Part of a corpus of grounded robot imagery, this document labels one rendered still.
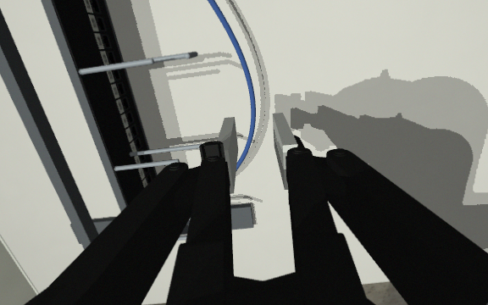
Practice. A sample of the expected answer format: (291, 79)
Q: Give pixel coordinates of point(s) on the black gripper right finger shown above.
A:
(427, 260)

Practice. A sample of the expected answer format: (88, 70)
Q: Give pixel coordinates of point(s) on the blue cable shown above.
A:
(239, 52)

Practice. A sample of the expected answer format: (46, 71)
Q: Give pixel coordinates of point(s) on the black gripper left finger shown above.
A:
(121, 264)

